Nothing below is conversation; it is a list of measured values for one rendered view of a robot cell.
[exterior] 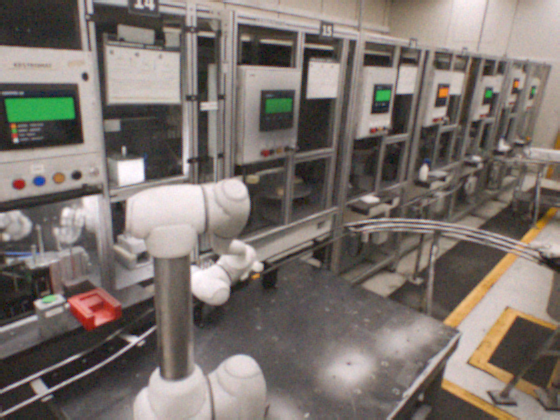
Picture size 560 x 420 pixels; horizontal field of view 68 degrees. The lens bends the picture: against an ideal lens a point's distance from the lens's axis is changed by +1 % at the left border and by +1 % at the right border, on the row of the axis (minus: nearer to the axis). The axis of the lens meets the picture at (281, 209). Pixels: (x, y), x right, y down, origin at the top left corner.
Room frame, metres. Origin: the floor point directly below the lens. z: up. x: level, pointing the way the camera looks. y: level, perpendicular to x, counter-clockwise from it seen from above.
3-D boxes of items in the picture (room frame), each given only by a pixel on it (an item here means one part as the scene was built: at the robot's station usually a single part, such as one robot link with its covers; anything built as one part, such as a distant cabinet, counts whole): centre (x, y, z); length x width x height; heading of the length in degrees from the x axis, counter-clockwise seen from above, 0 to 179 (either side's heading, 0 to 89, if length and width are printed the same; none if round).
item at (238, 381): (1.03, 0.10, 0.85); 0.18 x 0.16 x 0.22; 112
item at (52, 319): (1.20, 0.77, 0.97); 0.08 x 0.08 x 0.12; 49
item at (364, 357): (1.45, -0.01, 0.66); 1.50 x 1.06 x 0.04; 139
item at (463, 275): (4.86, -2.87, 0.01); 5.85 x 0.59 x 0.01; 139
